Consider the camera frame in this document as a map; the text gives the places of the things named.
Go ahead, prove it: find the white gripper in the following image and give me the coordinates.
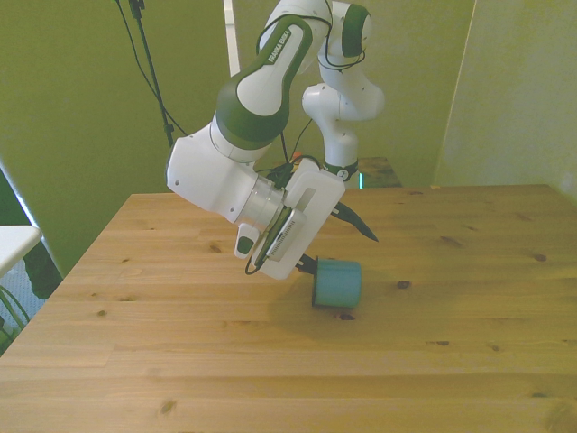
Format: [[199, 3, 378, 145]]
[[260, 157, 380, 279]]

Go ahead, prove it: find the teal enamel mug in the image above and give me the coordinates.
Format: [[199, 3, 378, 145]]
[[311, 256, 363, 310]]

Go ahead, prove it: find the white vertical trim strip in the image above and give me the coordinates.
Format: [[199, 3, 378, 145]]
[[223, 0, 241, 77]]

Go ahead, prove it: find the black tripod stand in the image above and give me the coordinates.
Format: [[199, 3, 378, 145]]
[[110, 0, 189, 135]]

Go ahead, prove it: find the white side shelf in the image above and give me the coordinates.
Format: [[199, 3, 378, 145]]
[[0, 225, 43, 277]]

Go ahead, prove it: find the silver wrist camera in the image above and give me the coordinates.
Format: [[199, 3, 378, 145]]
[[263, 206, 309, 263]]

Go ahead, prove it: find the black camera stand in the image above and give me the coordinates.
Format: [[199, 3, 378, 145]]
[[128, 0, 176, 149]]

